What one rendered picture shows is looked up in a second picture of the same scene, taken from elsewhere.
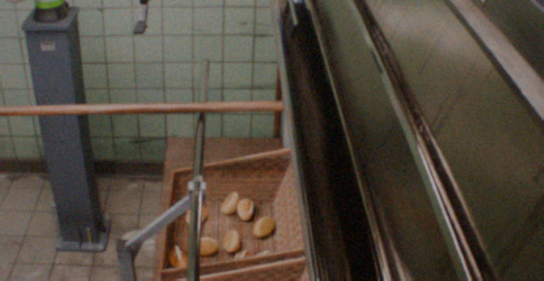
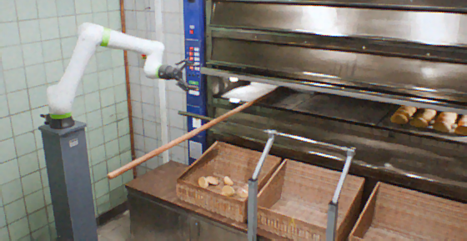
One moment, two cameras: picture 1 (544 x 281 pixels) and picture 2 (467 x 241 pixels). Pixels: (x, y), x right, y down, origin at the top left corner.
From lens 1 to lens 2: 2.21 m
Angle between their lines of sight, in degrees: 47
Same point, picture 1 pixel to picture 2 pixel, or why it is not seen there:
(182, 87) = not seen: hidden behind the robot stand
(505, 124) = (435, 20)
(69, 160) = (87, 223)
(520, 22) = not seen: outside the picture
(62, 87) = (82, 169)
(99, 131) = (38, 224)
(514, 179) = (448, 26)
